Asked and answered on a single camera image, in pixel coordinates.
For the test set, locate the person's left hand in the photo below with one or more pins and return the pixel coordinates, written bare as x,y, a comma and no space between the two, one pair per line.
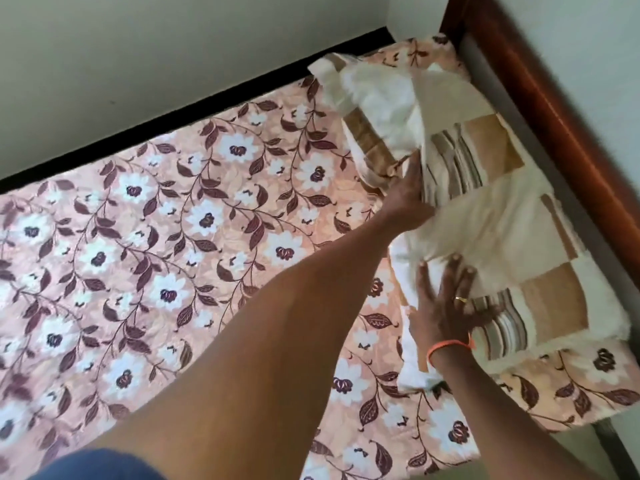
407,204

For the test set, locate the person's right hand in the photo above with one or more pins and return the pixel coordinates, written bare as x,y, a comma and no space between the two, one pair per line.
442,319

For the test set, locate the beige patchwork striped pillow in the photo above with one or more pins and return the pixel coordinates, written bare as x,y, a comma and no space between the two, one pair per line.
500,219

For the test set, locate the brown wooden bed headboard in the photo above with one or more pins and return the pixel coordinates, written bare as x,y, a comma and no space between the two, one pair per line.
565,119

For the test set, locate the peach floral sheet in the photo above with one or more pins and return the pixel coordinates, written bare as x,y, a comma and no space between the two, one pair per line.
175,244

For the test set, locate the person's right forearm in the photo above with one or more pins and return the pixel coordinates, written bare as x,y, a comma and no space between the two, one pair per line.
500,424

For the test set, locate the person's left forearm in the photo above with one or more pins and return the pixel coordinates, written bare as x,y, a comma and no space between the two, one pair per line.
250,369

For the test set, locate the person's dark trousers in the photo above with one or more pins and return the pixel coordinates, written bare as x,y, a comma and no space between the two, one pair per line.
95,467

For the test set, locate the orange wrist band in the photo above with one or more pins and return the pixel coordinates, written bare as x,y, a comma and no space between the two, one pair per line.
450,344

